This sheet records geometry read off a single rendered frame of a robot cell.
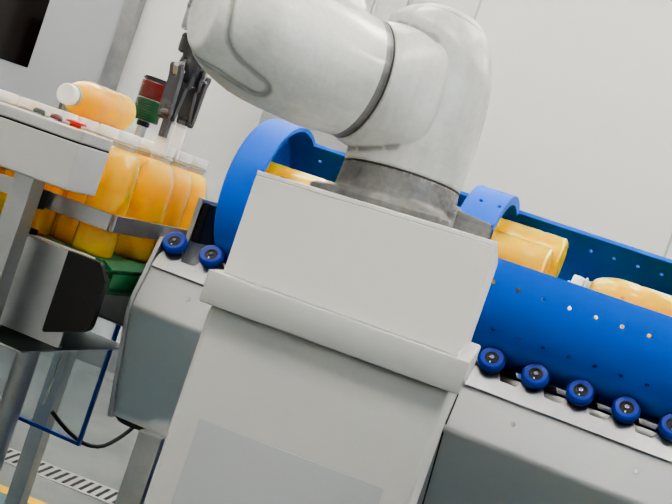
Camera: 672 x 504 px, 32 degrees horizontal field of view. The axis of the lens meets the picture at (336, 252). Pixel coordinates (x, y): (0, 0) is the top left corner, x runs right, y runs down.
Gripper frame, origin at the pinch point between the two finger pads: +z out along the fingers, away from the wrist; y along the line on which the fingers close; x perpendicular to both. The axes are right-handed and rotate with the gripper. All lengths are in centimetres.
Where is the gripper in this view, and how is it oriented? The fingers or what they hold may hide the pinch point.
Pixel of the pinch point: (169, 140)
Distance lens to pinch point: 223.2
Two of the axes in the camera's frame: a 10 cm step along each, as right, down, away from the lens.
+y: 3.1, 0.7, 9.5
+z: -3.1, 9.5, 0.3
